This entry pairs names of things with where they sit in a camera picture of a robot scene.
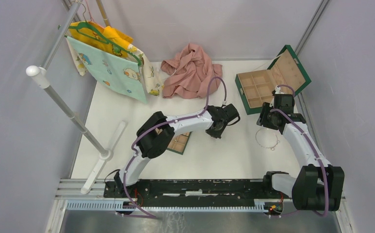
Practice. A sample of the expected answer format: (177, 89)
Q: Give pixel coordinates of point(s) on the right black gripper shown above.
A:
(262, 120)

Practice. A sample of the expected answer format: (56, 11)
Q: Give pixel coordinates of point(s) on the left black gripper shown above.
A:
(216, 134)

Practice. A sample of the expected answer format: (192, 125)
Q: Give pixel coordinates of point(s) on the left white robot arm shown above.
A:
(154, 136)

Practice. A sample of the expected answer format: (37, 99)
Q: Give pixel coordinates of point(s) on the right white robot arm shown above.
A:
(318, 185)

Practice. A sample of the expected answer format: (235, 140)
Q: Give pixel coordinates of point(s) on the open green jewelry box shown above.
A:
(256, 87)

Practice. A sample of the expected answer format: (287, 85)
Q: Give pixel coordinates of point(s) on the pink crumpled cloth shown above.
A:
(190, 72)

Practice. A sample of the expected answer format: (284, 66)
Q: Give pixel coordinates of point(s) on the mint cartoon print cloth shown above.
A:
(127, 76)

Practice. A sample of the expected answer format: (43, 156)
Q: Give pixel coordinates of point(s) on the green clothes hanger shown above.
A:
(103, 35)

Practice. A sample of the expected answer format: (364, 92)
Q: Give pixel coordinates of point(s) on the yellow garment on hanger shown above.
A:
(103, 37)

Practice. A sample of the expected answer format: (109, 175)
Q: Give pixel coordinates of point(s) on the silver clothes rack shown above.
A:
(38, 75)

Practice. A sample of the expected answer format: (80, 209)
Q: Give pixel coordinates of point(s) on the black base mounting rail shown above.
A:
(196, 193)

